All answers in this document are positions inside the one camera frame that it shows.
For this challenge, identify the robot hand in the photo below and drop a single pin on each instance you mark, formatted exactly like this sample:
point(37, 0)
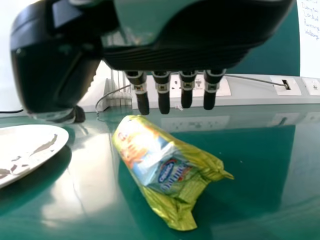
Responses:
point(175, 32)

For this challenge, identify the yellow-green biscuit packet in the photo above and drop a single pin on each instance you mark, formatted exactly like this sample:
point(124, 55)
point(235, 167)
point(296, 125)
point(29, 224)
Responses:
point(155, 160)

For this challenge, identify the plate with brown leaf pattern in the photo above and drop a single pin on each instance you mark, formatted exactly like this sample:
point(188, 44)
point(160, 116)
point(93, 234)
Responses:
point(25, 145)

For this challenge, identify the small white tag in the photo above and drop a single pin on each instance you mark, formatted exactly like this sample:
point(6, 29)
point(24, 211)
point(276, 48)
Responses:
point(179, 107)

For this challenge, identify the white socket strip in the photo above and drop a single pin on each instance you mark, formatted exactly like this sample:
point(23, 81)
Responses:
point(250, 97)

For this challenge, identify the white sheet with handwriting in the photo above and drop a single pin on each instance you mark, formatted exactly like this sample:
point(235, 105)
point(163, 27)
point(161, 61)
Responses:
point(310, 50)

